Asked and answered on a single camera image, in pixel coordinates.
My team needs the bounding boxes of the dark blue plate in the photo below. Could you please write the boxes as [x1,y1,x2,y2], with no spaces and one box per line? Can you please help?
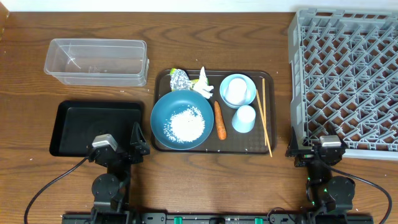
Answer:
[150,90,215,151]

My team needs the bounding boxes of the white rice pile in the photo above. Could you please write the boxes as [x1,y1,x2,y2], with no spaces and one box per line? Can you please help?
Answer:
[163,106,205,143]

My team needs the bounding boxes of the light blue cup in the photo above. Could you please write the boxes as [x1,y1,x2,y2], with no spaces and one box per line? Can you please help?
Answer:
[232,105,256,133]

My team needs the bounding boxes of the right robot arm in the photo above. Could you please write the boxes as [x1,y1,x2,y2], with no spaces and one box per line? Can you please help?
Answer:
[285,130,355,214]

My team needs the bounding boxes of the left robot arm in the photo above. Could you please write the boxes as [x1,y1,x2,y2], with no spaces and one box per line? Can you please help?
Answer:
[87,122,150,213]

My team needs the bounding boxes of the grey dishwasher rack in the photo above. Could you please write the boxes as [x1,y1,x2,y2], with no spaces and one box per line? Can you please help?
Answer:
[288,8,397,161]

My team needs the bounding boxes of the left wooden chopstick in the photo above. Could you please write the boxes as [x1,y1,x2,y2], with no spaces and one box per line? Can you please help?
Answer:
[256,90,272,157]

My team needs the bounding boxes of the wooden chopstick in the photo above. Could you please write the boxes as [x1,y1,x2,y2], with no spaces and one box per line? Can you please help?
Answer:
[262,78,269,146]
[256,90,272,157]

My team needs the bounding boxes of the black plastic tray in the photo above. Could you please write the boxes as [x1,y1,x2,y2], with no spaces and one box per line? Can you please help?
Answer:
[49,101,142,157]

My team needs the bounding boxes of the dark brown serving tray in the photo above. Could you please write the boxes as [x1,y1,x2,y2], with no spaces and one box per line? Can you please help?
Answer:
[151,70,277,154]

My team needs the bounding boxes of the orange carrot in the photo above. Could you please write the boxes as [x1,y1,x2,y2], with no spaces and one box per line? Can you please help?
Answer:
[214,101,227,140]

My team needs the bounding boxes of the light blue bowl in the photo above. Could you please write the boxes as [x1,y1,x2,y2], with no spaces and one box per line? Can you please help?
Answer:
[220,73,256,109]

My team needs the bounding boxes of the right wooden chopstick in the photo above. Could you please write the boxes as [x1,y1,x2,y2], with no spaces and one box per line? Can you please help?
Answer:
[262,78,269,146]

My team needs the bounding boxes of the crumpled foil wrapper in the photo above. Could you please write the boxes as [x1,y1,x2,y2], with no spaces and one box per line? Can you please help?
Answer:
[169,68,198,91]

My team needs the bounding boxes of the crumpled white tissue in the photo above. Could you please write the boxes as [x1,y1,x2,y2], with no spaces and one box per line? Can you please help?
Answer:
[192,67,214,99]

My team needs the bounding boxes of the clear plastic bin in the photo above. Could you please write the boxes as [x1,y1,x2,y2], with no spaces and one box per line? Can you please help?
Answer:
[44,39,149,86]

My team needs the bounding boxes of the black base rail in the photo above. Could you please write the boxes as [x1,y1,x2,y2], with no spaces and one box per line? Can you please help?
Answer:
[62,213,374,224]

